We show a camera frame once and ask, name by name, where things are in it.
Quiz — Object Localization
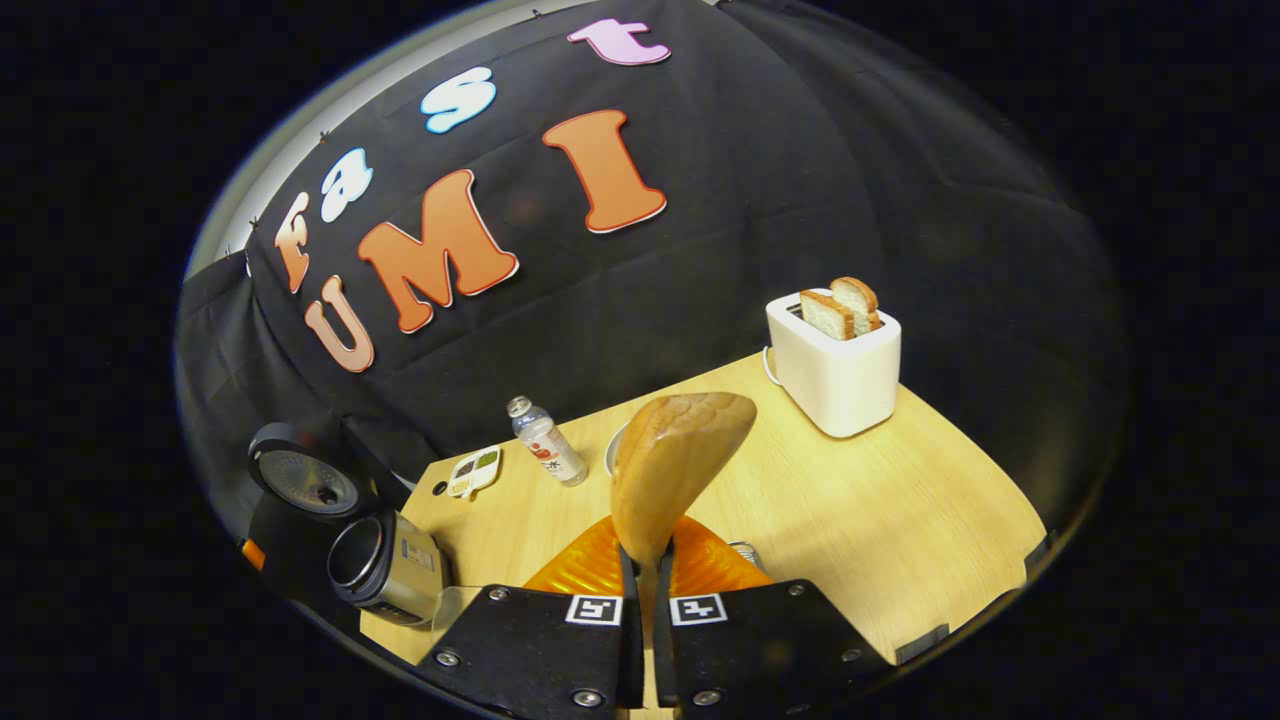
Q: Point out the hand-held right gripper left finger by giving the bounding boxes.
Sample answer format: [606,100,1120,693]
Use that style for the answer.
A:
[415,512,643,720]

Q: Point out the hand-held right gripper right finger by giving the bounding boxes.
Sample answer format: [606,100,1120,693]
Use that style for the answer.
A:
[655,515,894,720]

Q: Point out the black rice cooker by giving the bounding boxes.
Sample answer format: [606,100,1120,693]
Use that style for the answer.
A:
[240,420,453,629]

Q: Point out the wooden spoon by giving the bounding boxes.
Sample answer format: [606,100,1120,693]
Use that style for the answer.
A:
[610,392,758,641]

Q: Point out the clear plastic rice container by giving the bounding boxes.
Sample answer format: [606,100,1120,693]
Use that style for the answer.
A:
[432,585,483,633]

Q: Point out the white divided bean dish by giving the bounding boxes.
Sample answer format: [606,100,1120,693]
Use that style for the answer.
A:
[447,445,503,501]

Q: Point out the clear plastic drink bottle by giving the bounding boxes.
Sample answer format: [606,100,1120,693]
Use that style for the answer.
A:
[506,396,589,488]

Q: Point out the white plate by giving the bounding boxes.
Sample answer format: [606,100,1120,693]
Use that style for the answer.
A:
[603,420,637,477]

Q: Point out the white toaster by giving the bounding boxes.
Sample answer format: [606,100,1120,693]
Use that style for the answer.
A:
[765,290,902,439]

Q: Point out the toast bread slice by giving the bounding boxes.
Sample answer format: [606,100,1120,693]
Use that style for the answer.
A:
[830,277,883,333]
[799,290,857,341]

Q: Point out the black backdrop cloth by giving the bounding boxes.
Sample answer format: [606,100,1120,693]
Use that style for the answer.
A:
[175,0,1126,536]

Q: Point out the black table edge bracket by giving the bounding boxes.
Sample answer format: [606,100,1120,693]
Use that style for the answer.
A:
[894,624,952,667]

